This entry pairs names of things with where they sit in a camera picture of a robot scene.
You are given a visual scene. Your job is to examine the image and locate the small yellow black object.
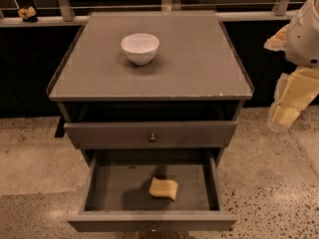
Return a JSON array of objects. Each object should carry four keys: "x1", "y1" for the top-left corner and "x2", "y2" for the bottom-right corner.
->
[{"x1": 18, "y1": 6, "x2": 38, "y2": 22}]

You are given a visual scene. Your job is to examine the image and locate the white ceramic bowl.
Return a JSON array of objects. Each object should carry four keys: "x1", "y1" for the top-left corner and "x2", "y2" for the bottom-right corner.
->
[{"x1": 121, "y1": 33, "x2": 160, "y2": 66}]

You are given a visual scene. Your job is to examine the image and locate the round metal top knob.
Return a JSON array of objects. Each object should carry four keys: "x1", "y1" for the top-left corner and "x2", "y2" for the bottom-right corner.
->
[{"x1": 149, "y1": 133, "x2": 158, "y2": 142}]

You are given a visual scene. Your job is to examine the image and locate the grey drawer cabinet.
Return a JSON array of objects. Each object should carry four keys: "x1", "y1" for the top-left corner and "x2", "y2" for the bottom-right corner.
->
[{"x1": 46, "y1": 10, "x2": 255, "y2": 171}]

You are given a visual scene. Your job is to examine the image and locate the metal railing frame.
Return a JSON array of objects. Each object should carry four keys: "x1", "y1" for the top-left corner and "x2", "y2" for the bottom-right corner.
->
[{"x1": 0, "y1": 0, "x2": 306, "y2": 27}]

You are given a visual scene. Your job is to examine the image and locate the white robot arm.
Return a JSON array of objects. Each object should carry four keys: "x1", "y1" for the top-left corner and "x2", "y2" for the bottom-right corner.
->
[{"x1": 264, "y1": 0, "x2": 319, "y2": 131}]

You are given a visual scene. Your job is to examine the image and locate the grey top drawer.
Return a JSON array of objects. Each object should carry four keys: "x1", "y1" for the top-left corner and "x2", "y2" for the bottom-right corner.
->
[{"x1": 65, "y1": 120, "x2": 237, "y2": 149}]

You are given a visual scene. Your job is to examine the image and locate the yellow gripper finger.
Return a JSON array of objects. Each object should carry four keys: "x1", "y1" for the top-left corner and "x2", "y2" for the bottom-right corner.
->
[
  {"x1": 264, "y1": 25, "x2": 289, "y2": 52},
  {"x1": 270, "y1": 67, "x2": 319, "y2": 127}
]

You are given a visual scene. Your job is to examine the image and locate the yellow sponge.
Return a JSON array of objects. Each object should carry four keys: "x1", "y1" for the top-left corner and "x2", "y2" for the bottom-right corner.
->
[{"x1": 149, "y1": 177, "x2": 178, "y2": 201}]

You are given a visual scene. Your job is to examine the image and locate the metal middle drawer knob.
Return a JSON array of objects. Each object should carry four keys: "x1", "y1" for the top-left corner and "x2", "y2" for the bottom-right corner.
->
[{"x1": 151, "y1": 224, "x2": 158, "y2": 232}]

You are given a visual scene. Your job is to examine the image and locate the open grey middle drawer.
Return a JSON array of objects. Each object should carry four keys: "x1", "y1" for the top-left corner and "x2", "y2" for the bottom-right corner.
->
[{"x1": 68, "y1": 149, "x2": 236, "y2": 232}]

